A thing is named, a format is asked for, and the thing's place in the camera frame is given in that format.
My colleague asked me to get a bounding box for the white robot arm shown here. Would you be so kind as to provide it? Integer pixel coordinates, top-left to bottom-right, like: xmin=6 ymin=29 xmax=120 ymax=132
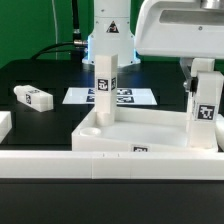
xmin=83 ymin=0 xmax=224 ymax=67

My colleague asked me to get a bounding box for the fiducial marker sheet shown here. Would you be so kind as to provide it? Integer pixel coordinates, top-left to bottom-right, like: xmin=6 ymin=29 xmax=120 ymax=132
xmin=63 ymin=87 xmax=157 ymax=105

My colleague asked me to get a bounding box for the black cable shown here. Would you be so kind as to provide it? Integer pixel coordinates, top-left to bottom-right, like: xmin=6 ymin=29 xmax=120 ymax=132
xmin=30 ymin=0 xmax=89 ymax=61

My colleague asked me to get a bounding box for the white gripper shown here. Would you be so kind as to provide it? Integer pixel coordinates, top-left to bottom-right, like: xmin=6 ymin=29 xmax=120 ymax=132
xmin=135 ymin=0 xmax=224 ymax=92

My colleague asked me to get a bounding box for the white fence block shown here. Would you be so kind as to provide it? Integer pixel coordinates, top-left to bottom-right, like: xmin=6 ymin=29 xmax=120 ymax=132
xmin=0 ymin=111 xmax=12 ymax=143
xmin=215 ymin=114 xmax=224 ymax=151

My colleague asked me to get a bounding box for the white front fence bar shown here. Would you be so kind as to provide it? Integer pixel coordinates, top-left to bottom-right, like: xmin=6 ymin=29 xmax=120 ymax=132
xmin=0 ymin=151 xmax=224 ymax=180

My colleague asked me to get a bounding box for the white thin cable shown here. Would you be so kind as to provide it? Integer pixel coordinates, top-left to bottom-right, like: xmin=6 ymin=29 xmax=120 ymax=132
xmin=51 ymin=0 xmax=59 ymax=61

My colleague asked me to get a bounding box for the white desk tabletop tray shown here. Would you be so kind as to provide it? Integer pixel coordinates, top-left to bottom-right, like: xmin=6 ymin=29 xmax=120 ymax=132
xmin=71 ymin=107 xmax=218 ymax=152

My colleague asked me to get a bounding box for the white left fence block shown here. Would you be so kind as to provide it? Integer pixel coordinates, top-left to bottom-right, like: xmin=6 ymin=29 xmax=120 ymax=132
xmin=0 ymin=111 xmax=12 ymax=143

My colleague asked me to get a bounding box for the white right fence block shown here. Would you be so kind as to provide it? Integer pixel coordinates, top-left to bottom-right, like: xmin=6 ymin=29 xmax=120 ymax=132
xmin=215 ymin=114 xmax=224 ymax=151

